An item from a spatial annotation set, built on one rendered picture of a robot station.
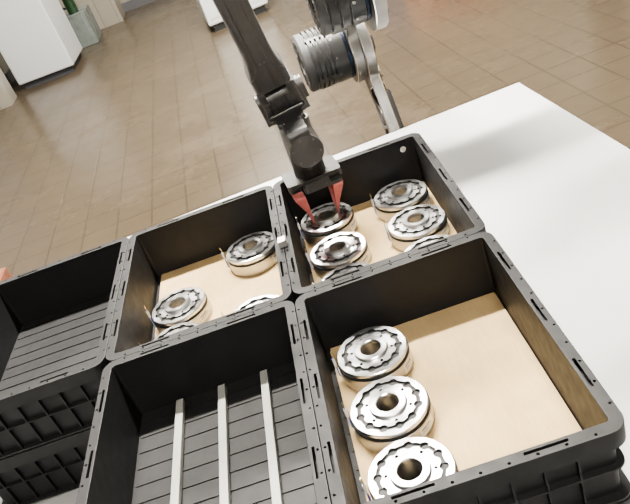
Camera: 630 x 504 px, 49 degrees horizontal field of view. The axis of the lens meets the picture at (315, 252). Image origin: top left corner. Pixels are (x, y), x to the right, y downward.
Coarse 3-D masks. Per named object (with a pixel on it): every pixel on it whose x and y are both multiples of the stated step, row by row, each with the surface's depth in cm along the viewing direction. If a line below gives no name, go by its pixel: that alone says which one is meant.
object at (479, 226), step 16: (384, 144) 135; (336, 160) 136; (432, 160) 123; (448, 176) 117; (464, 208) 107; (288, 224) 121; (480, 224) 102; (288, 240) 116; (448, 240) 101; (288, 256) 112; (400, 256) 102; (352, 272) 103; (304, 288) 103
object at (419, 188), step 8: (392, 184) 135; (400, 184) 134; (408, 184) 133; (416, 184) 133; (424, 184) 131; (384, 192) 134; (416, 192) 130; (424, 192) 129; (376, 200) 132; (384, 200) 131; (392, 200) 130; (400, 200) 129; (408, 200) 128; (416, 200) 127; (384, 208) 129; (392, 208) 128; (400, 208) 127
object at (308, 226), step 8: (320, 208) 135; (344, 208) 133; (304, 216) 134; (344, 216) 130; (304, 224) 132; (312, 224) 131; (320, 224) 130; (328, 224) 129; (336, 224) 129; (344, 224) 128; (312, 232) 129; (320, 232) 128; (328, 232) 128
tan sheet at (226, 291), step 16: (176, 272) 140; (192, 272) 138; (208, 272) 136; (224, 272) 134; (272, 272) 129; (160, 288) 137; (176, 288) 135; (208, 288) 132; (224, 288) 130; (240, 288) 128; (256, 288) 126; (272, 288) 125; (224, 304) 125; (240, 304) 124; (208, 320) 123
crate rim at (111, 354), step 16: (256, 192) 136; (272, 192) 133; (208, 208) 136; (272, 208) 131; (160, 224) 137; (272, 224) 123; (128, 256) 130; (128, 272) 125; (288, 272) 108; (288, 288) 105; (256, 304) 104; (272, 304) 103; (224, 320) 103; (112, 336) 109; (176, 336) 104; (112, 352) 106; (128, 352) 104
